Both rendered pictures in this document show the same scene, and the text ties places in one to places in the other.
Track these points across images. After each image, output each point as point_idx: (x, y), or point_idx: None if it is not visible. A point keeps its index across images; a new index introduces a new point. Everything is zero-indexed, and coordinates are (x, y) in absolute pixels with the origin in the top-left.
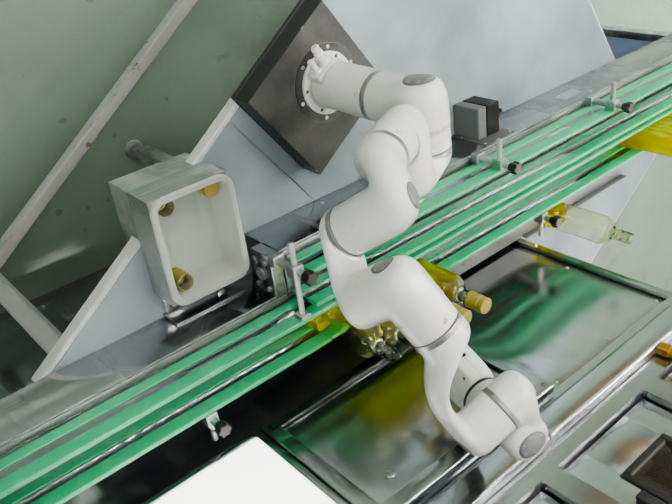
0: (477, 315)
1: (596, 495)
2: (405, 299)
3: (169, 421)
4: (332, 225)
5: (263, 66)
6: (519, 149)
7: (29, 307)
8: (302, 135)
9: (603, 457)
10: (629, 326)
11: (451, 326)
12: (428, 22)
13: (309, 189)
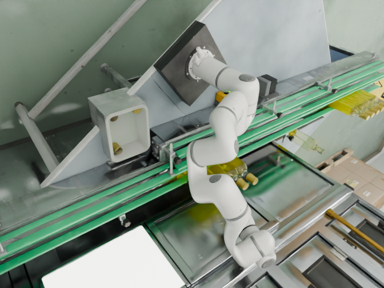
0: None
1: (290, 283)
2: (223, 198)
3: (102, 215)
4: (194, 151)
5: (171, 53)
6: (282, 104)
7: (44, 144)
8: (184, 88)
9: (295, 262)
10: (315, 195)
11: (243, 212)
12: (253, 38)
13: (183, 110)
